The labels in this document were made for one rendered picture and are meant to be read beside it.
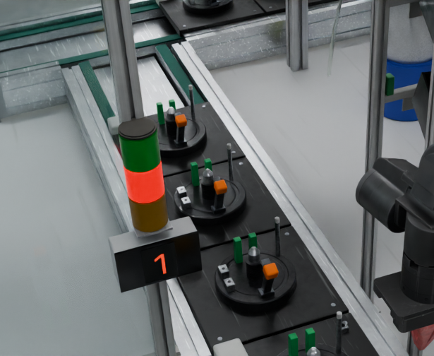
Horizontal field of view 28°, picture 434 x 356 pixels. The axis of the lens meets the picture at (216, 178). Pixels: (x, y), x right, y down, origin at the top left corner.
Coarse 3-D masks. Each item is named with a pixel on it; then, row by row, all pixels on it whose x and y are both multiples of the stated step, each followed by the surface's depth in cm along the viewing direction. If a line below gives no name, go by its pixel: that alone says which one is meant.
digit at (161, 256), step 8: (152, 248) 121; (160, 248) 122; (168, 248) 122; (144, 256) 122; (152, 256) 122; (160, 256) 123; (168, 256) 123; (144, 264) 123; (152, 264) 123; (160, 264) 123; (168, 264) 124; (176, 264) 124; (144, 272) 123; (152, 272) 124; (160, 272) 124; (168, 272) 125; (176, 272) 125; (152, 280) 125
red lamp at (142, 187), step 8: (160, 168) 116; (128, 176) 115; (136, 176) 115; (144, 176) 114; (152, 176) 115; (160, 176) 116; (128, 184) 116; (136, 184) 115; (144, 184) 115; (152, 184) 116; (160, 184) 117; (128, 192) 118; (136, 192) 116; (144, 192) 116; (152, 192) 116; (160, 192) 117; (136, 200) 117; (144, 200) 117; (152, 200) 117
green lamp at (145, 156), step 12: (156, 132) 113; (120, 144) 113; (132, 144) 112; (144, 144) 112; (156, 144) 113; (132, 156) 113; (144, 156) 113; (156, 156) 114; (132, 168) 114; (144, 168) 114
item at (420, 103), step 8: (424, 72) 128; (424, 80) 127; (416, 88) 131; (424, 88) 128; (416, 96) 132; (424, 96) 128; (416, 104) 132; (424, 104) 129; (416, 112) 133; (424, 112) 129; (424, 120) 130; (424, 128) 130; (424, 136) 131
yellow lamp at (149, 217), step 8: (128, 200) 119; (160, 200) 118; (136, 208) 118; (144, 208) 118; (152, 208) 118; (160, 208) 119; (136, 216) 119; (144, 216) 118; (152, 216) 119; (160, 216) 119; (136, 224) 120; (144, 224) 119; (152, 224) 119; (160, 224) 120
